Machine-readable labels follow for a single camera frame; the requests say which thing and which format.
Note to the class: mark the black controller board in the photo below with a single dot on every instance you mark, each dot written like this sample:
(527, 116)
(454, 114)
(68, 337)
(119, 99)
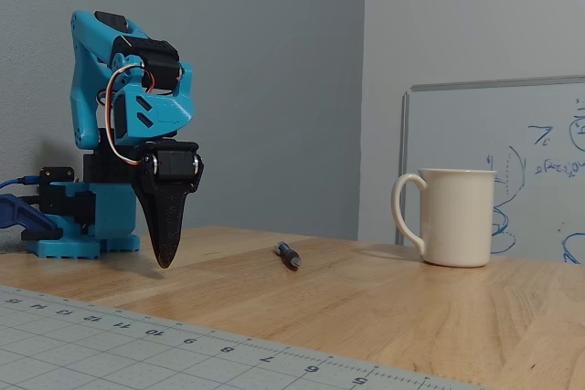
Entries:
(55, 189)

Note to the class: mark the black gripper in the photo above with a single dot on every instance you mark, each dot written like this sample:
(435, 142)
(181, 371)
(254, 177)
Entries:
(173, 165)

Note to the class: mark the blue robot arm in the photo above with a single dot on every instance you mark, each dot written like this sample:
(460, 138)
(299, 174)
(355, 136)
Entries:
(82, 88)

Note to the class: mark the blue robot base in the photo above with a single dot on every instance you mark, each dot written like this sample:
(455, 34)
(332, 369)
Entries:
(109, 207)

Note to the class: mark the whiteboard with blue drawings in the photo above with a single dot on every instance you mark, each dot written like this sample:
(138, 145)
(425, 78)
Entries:
(539, 134)

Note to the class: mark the blue and black pen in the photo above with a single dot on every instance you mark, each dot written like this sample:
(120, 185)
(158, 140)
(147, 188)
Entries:
(288, 256)

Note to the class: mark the cream ceramic mug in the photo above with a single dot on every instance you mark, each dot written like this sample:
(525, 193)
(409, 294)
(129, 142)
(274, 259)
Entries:
(457, 221)

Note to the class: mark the dark blue table clamp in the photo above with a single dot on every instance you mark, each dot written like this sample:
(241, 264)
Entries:
(23, 221)

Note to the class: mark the grey cutting mat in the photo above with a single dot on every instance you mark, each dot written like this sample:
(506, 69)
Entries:
(114, 349)

